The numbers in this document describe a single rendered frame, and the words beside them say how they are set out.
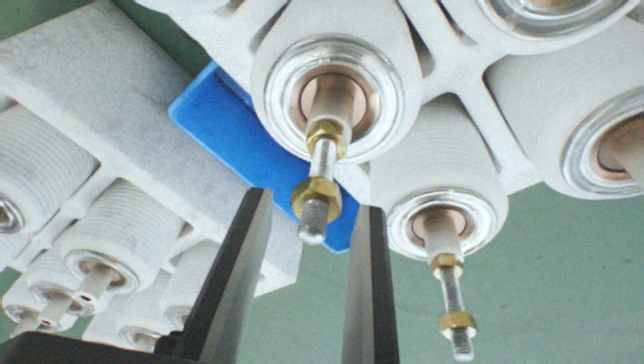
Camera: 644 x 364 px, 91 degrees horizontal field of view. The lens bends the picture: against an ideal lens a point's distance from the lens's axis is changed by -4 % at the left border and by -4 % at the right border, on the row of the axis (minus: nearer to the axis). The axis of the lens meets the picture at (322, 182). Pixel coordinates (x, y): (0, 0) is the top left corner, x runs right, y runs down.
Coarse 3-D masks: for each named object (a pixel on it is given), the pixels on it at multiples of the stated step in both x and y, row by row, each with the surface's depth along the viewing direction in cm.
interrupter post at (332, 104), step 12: (324, 96) 16; (336, 96) 16; (348, 96) 17; (312, 108) 16; (324, 108) 15; (336, 108) 15; (348, 108) 16; (312, 120) 15; (324, 120) 15; (336, 120) 15; (348, 120) 15; (348, 132) 15; (348, 144) 16
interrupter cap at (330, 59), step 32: (288, 64) 16; (320, 64) 16; (352, 64) 16; (384, 64) 16; (288, 96) 17; (352, 96) 17; (384, 96) 17; (288, 128) 19; (352, 128) 19; (384, 128) 18; (352, 160) 20
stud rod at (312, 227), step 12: (324, 144) 14; (324, 156) 14; (312, 168) 13; (324, 168) 13; (312, 204) 12; (324, 204) 12; (300, 216) 12; (312, 216) 11; (324, 216) 11; (300, 228) 11; (312, 228) 11; (324, 228) 11; (312, 240) 11
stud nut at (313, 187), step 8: (312, 176) 12; (304, 184) 12; (312, 184) 12; (320, 184) 12; (328, 184) 12; (336, 184) 12; (296, 192) 12; (304, 192) 12; (312, 192) 11; (320, 192) 11; (328, 192) 12; (336, 192) 12; (296, 200) 12; (304, 200) 12; (328, 200) 12; (336, 200) 12; (296, 208) 12; (336, 208) 12; (296, 216) 12; (328, 216) 12; (336, 216) 12
